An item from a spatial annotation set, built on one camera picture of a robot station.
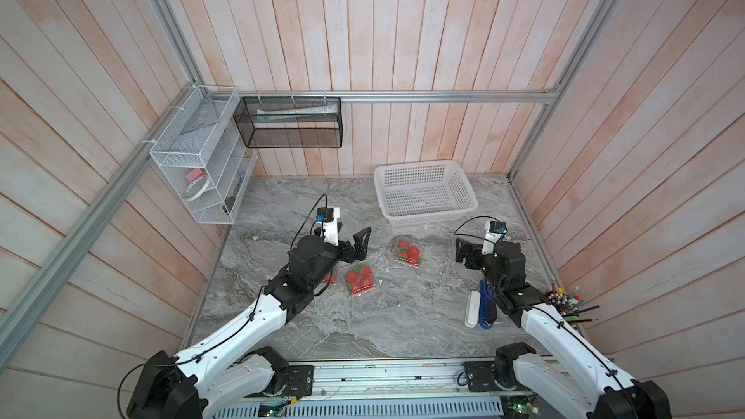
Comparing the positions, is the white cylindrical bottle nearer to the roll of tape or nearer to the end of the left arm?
the end of the left arm

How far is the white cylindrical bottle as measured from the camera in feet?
2.72

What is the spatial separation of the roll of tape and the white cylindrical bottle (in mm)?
839

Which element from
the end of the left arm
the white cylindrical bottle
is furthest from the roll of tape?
the white cylindrical bottle

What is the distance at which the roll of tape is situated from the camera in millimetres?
794
